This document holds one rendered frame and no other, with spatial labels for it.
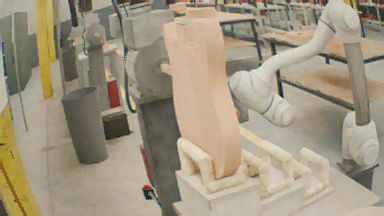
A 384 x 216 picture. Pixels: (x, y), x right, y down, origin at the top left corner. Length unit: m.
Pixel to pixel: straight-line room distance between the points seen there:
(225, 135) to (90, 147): 3.91
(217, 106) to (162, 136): 1.36
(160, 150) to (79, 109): 2.45
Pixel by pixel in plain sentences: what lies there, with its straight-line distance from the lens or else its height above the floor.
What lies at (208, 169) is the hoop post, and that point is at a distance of 1.30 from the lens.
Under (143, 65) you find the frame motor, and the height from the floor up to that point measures 1.27.
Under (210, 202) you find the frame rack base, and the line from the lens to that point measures 1.29.
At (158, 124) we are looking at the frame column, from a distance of 2.53.
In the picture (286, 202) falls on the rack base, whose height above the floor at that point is 0.99.
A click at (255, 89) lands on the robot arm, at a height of 1.19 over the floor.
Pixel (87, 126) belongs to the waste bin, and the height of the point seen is 0.41.
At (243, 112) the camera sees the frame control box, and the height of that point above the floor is 0.97.
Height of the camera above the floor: 1.65
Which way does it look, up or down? 15 degrees down
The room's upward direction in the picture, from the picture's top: 10 degrees counter-clockwise
